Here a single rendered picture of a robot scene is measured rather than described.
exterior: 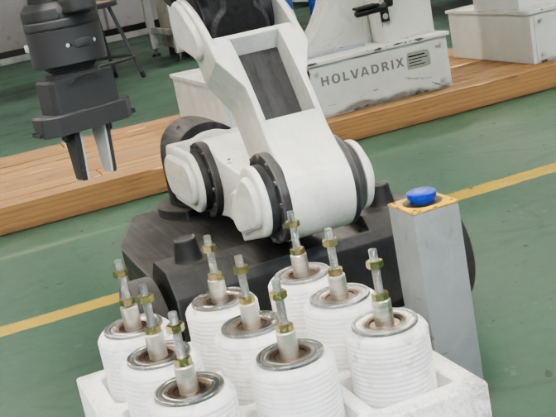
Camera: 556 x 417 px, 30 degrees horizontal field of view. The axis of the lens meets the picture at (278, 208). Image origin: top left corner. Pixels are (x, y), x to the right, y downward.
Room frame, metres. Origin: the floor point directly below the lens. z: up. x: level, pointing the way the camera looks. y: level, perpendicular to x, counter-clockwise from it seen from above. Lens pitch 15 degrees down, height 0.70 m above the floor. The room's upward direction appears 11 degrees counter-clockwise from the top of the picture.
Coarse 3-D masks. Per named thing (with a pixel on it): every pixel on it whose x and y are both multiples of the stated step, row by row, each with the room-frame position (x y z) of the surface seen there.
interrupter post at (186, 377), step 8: (176, 368) 1.01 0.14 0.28; (184, 368) 1.00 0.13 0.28; (192, 368) 1.01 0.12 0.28; (176, 376) 1.01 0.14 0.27; (184, 376) 1.00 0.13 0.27; (192, 376) 1.01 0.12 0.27; (184, 384) 1.00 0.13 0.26; (192, 384) 1.00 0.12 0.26; (184, 392) 1.00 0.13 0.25; (192, 392) 1.00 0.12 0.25
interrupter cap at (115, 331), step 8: (120, 320) 1.26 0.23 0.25; (144, 320) 1.25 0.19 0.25; (160, 320) 1.23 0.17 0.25; (112, 328) 1.24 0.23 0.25; (120, 328) 1.24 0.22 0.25; (104, 336) 1.22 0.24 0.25; (112, 336) 1.21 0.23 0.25; (120, 336) 1.20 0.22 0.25; (128, 336) 1.20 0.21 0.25; (136, 336) 1.20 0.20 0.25
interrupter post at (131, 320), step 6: (132, 306) 1.23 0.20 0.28; (126, 312) 1.23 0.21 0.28; (132, 312) 1.23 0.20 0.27; (138, 312) 1.23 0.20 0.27; (126, 318) 1.23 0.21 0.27; (132, 318) 1.23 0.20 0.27; (138, 318) 1.23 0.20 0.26; (126, 324) 1.23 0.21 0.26; (132, 324) 1.23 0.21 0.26; (138, 324) 1.23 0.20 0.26; (126, 330) 1.23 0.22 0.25; (132, 330) 1.23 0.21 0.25
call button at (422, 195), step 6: (408, 192) 1.34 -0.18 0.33; (414, 192) 1.33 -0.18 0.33; (420, 192) 1.32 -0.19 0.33; (426, 192) 1.32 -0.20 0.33; (432, 192) 1.32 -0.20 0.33; (408, 198) 1.33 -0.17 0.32; (414, 198) 1.32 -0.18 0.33; (420, 198) 1.31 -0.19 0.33; (426, 198) 1.31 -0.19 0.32; (432, 198) 1.32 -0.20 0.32
